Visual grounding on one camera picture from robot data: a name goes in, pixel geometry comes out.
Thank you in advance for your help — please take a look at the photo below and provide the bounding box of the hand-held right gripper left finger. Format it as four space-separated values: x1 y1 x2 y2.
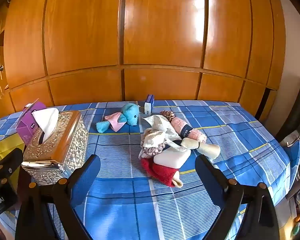
15 154 101 240

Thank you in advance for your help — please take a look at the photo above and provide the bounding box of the blue plaid bedsheet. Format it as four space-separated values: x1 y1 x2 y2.
0 100 300 240

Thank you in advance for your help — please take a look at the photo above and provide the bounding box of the pink towel navy band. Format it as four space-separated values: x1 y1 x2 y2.
170 116 207 143

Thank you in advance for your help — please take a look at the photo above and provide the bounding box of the purple paper carton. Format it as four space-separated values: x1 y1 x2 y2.
16 102 47 146

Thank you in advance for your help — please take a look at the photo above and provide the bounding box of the gold tray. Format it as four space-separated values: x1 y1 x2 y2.
0 140 25 183

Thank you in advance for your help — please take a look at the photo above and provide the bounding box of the wooden wardrobe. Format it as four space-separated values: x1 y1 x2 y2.
4 0 287 108

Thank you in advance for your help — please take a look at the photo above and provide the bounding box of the black chair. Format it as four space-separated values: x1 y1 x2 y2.
275 77 300 143

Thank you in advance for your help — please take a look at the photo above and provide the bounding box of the embossed metallic tissue box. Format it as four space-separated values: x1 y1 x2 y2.
21 110 89 186

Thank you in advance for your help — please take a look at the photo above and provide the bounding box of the white tissue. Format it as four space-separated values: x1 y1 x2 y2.
31 107 60 141

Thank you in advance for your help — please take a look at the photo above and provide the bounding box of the blue tissue pack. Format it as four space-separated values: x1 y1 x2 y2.
144 94 155 115

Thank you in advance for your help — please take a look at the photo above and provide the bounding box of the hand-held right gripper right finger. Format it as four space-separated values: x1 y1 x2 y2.
195 154 282 240

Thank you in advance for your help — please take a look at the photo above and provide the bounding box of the cream cloth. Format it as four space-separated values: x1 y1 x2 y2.
181 137 221 160

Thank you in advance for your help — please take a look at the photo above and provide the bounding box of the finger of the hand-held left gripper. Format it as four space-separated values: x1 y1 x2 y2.
0 148 24 180

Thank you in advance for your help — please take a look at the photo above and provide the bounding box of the brown scrunchie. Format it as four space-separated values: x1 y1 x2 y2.
160 110 176 121

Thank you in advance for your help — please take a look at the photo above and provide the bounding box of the cream cloth pouch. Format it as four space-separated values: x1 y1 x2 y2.
140 115 183 155

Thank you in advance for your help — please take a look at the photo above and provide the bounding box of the white plastic packet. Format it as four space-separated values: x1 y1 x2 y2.
154 149 192 168

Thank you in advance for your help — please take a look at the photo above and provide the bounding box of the pale pink scrunchie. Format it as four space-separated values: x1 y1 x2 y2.
139 142 167 158

